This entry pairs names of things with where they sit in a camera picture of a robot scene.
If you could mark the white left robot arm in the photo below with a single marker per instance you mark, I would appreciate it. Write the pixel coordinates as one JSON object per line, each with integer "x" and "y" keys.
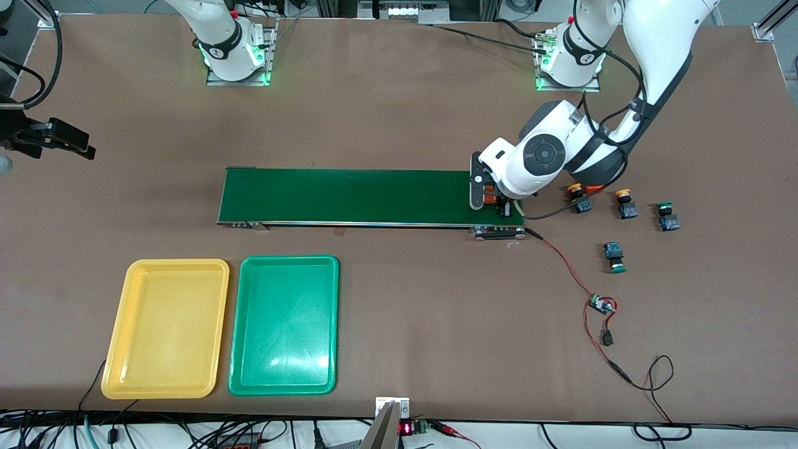
{"x": 661, "y": 37}

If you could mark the green plastic tray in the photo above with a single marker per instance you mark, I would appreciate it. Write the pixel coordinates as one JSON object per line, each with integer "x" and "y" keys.
{"x": 283, "y": 324}

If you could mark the red clip lead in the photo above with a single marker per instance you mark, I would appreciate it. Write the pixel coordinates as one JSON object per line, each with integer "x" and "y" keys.
{"x": 446, "y": 429}

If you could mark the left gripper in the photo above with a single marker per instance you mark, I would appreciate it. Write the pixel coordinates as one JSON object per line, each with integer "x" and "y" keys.
{"x": 502, "y": 207}

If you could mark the yellow plastic tray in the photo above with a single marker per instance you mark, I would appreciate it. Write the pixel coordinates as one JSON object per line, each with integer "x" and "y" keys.
{"x": 165, "y": 330}

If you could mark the red digit display module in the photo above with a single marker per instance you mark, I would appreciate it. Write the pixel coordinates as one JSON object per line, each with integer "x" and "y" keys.
{"x": 406, "y": 428}

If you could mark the green push button switch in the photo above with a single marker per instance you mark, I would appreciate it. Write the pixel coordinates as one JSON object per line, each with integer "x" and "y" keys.
{"x": 669, "y": 221}
{"x": 613, "y": 251}

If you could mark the orange cylindrical battery cell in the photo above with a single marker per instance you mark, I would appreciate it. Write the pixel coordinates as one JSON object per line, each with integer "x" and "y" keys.
{"x": 491, "y": 198}
{"x": 595, "y": 188}

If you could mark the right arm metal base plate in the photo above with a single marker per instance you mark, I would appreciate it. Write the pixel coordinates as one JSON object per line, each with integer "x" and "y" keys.
{"x": 272, "y": 56}

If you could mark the grey metal camera bracket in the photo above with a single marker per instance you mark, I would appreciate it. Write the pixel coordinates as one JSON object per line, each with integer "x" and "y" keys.
{"x": 383, "y": 430}

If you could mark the aluminium frame post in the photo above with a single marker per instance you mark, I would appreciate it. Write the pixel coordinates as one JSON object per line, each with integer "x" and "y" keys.
{"x": 765, "y": 30}
{"x": 47, "y": 19}

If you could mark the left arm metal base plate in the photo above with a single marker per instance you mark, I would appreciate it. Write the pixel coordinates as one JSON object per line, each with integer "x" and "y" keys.
{"x": 567, "y": 89}

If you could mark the metal frame with white strip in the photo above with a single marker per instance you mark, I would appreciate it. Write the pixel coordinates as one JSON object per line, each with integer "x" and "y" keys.
{"x": 405, "y": 11}

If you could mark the small circuit board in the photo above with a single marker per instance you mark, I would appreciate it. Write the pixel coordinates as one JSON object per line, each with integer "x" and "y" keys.
{"x": 601, "y": 304}

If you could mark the yellow push button switch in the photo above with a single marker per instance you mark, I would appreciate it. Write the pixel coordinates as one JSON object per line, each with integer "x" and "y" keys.
{"x": 583, "y": 204}
{"x": 627, "y": 209}

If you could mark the green belt conveyor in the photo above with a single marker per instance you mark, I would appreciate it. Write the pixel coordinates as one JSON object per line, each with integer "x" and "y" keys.
{"x": 349, "y": 196}

